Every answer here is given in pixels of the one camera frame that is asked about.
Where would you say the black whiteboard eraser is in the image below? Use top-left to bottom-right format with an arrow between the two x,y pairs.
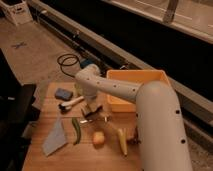
81,105 -> 102,118

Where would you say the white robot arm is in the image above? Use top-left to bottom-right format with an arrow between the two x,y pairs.
75,64 -> 193,171

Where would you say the blue sponge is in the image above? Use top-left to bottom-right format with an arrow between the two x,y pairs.
55,88 -> 73,101

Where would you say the yellow plastic bin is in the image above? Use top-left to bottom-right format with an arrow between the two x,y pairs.
106,70 -> 170,113

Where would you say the green chili pepper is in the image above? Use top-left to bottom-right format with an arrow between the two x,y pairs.
72,118 -> 81,145

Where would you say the blue power box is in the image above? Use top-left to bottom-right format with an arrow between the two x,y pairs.
80,59 -> 92,69

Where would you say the yellow corn cob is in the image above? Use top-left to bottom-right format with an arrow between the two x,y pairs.
117,128 -> 128,156

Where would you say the blue cloth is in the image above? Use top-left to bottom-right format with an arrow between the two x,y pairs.
42,118 -> 67,156

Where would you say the dark grape bunch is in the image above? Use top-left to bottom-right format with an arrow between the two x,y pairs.
127,129 -> 140,144

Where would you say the black chair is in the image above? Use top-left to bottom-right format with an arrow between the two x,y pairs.
0,49 -> 40,171

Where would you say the white cardboard box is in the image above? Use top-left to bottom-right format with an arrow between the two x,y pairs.
0,0 -> 33,26

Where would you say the black cable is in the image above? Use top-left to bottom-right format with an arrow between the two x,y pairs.
56,53 -> 83,79

